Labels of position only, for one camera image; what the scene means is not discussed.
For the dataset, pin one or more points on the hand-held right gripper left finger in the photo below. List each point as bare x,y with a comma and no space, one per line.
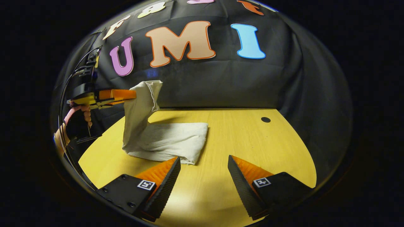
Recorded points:
165,192

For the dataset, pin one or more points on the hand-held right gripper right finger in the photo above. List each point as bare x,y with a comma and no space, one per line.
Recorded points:
241,192

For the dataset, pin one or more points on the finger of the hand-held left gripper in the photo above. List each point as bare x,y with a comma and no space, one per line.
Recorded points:
110,103
120,94

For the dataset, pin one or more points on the white jeans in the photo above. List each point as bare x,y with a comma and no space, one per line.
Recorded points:
170,138

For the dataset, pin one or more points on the black backdrop cloth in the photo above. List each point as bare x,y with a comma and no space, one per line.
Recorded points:
221,85

